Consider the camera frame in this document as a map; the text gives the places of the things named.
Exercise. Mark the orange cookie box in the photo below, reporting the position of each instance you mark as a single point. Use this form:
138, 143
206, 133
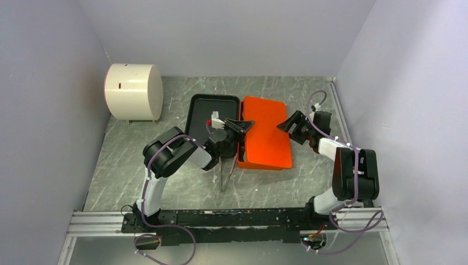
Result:
241, 145

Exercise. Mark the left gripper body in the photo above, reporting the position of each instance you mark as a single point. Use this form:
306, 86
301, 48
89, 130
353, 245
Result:
232, 137

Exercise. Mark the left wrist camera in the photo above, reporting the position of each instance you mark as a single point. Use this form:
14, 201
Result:
215, 121

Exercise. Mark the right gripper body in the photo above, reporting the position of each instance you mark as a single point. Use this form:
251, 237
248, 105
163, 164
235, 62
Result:
307, 128

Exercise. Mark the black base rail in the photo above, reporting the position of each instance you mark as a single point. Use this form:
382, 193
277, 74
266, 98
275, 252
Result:
176, 227

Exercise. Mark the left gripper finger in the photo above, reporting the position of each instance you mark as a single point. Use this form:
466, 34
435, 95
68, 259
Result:
248, 125
235, 125

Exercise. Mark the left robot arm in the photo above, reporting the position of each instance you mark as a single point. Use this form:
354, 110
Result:
168, 152

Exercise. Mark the orange box lid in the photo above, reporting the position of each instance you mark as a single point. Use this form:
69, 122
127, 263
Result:
266, 147

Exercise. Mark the white cylindrical drum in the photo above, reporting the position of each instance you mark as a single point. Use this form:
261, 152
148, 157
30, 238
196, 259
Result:
134, 92

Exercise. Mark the black baking tray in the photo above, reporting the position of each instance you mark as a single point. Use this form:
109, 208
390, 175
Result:
200, 111

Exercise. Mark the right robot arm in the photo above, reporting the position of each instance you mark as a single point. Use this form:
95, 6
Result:
355, 173

